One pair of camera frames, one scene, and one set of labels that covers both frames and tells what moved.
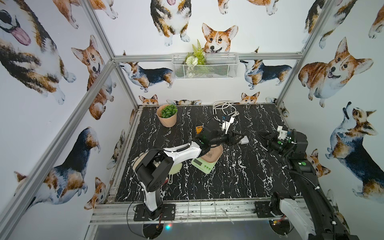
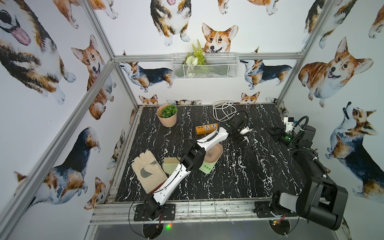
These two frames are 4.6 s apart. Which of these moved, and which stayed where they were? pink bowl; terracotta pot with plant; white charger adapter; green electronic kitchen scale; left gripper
Moved: white charger adapter; left gripper
Stayed: green electronic kitchen scale; terracotta pot with plant; pink bowl
